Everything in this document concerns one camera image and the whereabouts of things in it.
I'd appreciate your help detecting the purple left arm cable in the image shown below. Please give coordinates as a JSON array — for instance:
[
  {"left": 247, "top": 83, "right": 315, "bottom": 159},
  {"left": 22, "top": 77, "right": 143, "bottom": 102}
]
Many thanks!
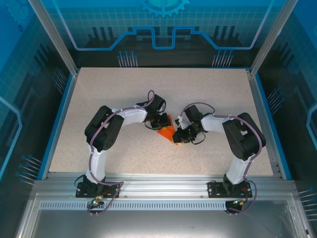
[{"left": 86, "top": 89, "right": 156, "bottom": 217}]

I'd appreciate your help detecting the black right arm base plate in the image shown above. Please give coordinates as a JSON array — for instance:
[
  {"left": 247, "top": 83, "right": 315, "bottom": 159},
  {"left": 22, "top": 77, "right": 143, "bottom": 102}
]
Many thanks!
[{"left": 207, "top": 180, "right": 253, "bottom": 199}]

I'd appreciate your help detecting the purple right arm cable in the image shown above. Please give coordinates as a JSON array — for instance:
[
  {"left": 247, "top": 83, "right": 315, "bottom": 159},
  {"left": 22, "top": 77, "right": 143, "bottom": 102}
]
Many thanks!
[{"left": 177, "top": 102, "right": 264, "bottom": 216}]

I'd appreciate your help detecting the aluminium frame post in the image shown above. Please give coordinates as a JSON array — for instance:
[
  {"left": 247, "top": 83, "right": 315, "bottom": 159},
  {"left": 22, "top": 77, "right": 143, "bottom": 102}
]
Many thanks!
[
  {"left": 27, "top": 0, "right": 80, "bottom": 76},
  {"left": 249, "top": 0, "right": 300, "bottom": 76}
]

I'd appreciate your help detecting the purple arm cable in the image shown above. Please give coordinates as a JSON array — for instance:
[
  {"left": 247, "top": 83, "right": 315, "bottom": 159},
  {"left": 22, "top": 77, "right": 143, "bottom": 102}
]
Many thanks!
[
  {"left": 86, "top": 89, "right": 156, "bottom": 217},
  {"left": 177, "top": 102, "right": 264, "bottom": 216}
]

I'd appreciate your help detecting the slotted metal cable duct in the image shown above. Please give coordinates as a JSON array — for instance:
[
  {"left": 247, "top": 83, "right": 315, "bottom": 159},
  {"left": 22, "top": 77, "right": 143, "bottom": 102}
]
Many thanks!
[{"left": 39, "top": 201, "right": 275, "bottom": 211}]

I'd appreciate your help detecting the aluminium frame rail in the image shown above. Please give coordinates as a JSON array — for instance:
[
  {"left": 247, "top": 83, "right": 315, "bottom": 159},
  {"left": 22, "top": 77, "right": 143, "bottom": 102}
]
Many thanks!
[{"left": 33, "top": 173, "right": 298, "bottom": 199}]

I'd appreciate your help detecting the grey metal tray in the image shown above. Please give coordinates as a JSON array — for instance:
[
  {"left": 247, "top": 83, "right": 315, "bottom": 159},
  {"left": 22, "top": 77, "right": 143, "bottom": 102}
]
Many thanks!
[{"left": 14, "top": 193, "right": 317, "bottom": 238}]

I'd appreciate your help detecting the aluminium side rail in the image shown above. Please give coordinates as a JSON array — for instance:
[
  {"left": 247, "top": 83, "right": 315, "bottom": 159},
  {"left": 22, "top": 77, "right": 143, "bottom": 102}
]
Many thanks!
[{"left": 246, "top": 69, "right": 283, "bottom": 179}]

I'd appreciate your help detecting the cable connector with LED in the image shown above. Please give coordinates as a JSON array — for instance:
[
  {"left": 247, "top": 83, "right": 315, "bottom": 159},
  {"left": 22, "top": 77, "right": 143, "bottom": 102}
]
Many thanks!
[
  {"left": 90, "top": 194, "right": 106, "bottom": 208},
  {"left": 231, "top": 198, "right": 249, "bottom": 208}
]

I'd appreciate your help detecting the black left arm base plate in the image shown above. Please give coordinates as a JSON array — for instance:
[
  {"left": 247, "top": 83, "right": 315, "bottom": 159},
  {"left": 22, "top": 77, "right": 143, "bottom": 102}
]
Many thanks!
[{"left": 75, "top": 182, "right": 122, "bottom": 199}]

